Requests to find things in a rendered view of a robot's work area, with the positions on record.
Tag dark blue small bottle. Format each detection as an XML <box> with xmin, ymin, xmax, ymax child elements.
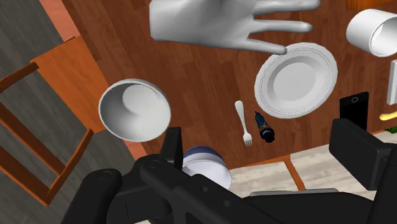
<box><xmin>254</xmin><ymin>111</ymin><xmax>276</xmax><ymax>143</ymax></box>

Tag white bowl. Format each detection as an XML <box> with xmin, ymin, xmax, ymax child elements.
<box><xmin>98</xmin><ymin>78</ymin><xmax>172</xmax><ymax>143</ymax></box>

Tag blue and white cup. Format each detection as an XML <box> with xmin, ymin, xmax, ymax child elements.
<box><xmin>182</xmin><ymin>145</ymin><xmax>232</xmax><ymax>191</ymax></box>

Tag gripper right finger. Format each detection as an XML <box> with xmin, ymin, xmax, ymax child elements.
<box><xmin>328</xmin><ymin>118</ymin><xmax>397</xmax><ymax>224</ymax></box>

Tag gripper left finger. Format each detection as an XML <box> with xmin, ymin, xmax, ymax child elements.
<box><xmin>60</xmin><ymin>126</ymin><xmax>281</xmax><ymax>224</ymax></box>

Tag black phone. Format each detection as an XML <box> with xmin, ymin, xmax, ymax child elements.
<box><xmin>339</xmin><ymin>91</ymin><xmax>370</xmax><ymax>131</ymax></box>

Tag white box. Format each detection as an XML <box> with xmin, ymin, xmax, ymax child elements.
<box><xmin>386</xmin><ymin>59</ymin><xmax>397</xmax><ymax>106</ymax></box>

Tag white fork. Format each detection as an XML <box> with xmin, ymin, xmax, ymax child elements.
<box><xmin>234</xmin><ymin>100</ymin><xmax>253</xmax><ymax>148</ymax></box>

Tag wooden chair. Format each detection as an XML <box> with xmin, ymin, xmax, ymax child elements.
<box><xmin>0</xmin><ymin>35</ymin><xmax>110</xmax><ymax>207</ymax></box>

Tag white plate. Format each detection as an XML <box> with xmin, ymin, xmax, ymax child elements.
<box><xmin>254</xmin><ymin>42</ymin><xmax>338</xmax><ymax>120</ymax></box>

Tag brown wooden table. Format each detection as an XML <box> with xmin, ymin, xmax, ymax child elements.
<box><xmin>38</xmin><ymin>0</ymin><xmax>397</xmax><ymax>192</ymax></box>

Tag white hand figure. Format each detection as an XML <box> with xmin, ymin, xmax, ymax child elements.
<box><xmin>149</xmin><ymin>0</ymin><xmax>321</xmax><ymax>55</ymax></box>

